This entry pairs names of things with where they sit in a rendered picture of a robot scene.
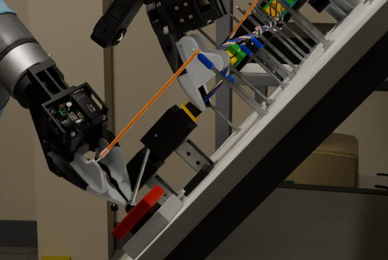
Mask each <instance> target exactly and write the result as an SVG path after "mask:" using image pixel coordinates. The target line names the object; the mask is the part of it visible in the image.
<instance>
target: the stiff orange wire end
mask: <svg viewBox="0 0 388 260"><path fill-rule="evenodd" d="M199 51H200V49H197V50H196V51H195V52H194V53H193V54H192V55H191V57H190V58H189V59H188V60H187V61H186V62H185V63H184V64H183V66H182V67H180V69H179V70H178V71H177V72H176V73H175V74H174V75H173V76H172V77H171V79H170V80H169V81H168V82H167V83H166V84H165V85H164V86H163V87H162V88H161V89H160V90H159V91H158V93H157V94H156V95H155V96H154V97H153V98H152V99H151V100H150V101H149V102H148V103H147V104H146V105H145V107H144V108H143V109H142V110H141V111H140V112H139V113H138V115H137V116H136V117H135V118H134V119H133V120H132V121H131V122H130V123H129V124H128V125H127V126H126V127H125V129H124V130H123V131H122V132H121V133H120V134H119V135H118V136H117V137H116V138H115V139H114V140H113V141H112V143H111V144H110V145H109V146H108V147H107V148H105V149H104V150H103V151H102V152H101V153H100V157H99V158H98V159H97V160H96V161H95V163H97V162H98V161H99V160H100V159H101V158H104V156H105V155H106V154H107V153H108V152H109V150H110V149H111V148H112V147H113V146H114V145H115V144H116V143H117V142H118V140H119V139H120V138H121V137H122V136H123V135H124V134H125V132H126V131H127V130H128V129H129V128H130V127H131V126H132V125H133V124H134V123H135V122H136V121H137V120H138V118H139V117H140V116H141V115H142V114H143V113H144V112H145V111H146V110H147V109H148V108H149V107H150V106H151V104H152V103H153V102H154V101H155V100H156V99H157V98H158V96H160V94H161V93H163V92H164V90H165V89H166V88H167V87H168V86H169V85H170V84H171V83H172V81H173V80H174V79H175V78H176V77H177V76H178V75H179V74H180V73H181V72H182V71H183V70H184V69H185V67H186V66H187V65H188V64H189V63H190V62H191V61H192V60H193V59H194V57H195V56H196V55H197V53H199Z"/></svg>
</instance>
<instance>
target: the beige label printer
mask: <svg viewBox="0 0 388 260"><path fill-rule="evenodd" d="M358 167H359V141H358V139H355V136H354V135H347V134H342V133H333V132H332V133H331V134H330V135H329V136H328V137H327V138H326V139H325V140H324V141H323V142H322V143H321V144H320V145H319V146H318V147H317V148H316V149H315V150H314V151H313V152H312V153H311V154H310V155H309V156H308V157H307V158H306V159H305V160H304V161H303V162H302V163H301V164H300V165H299V166H298V167H297V168H296V169H295V170H294V171H293V172H292V173H291V174H290V175H289V176H288V177H287V178H286V179H285V180H284V181H283V183H295V184H311V185H328V186H336V187H353V188H360V186H359V172H358Z"/></svg>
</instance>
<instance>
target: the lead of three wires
mask: <svg viewBox="0 0 388 260"><path fill-rule="evenodd" d="M224 73H225V74H226V75H228V74H229V66H228V67H226V68H225V69H224ZM223 83H224V81H223V80H222V79H220V81H219V82H217V83H216V85H215V86H214V87H213V88H212V89H211V90H210V92H209V93H208V94H207V95H205V96H204V97H202V99H203V100H204V102H206V101H207V100H209V99H210V98H211V97H212V96H213V95H214V94H215V92H216V91H217V89H219V88H220V87H221V86H222V84H223Z"/></svg>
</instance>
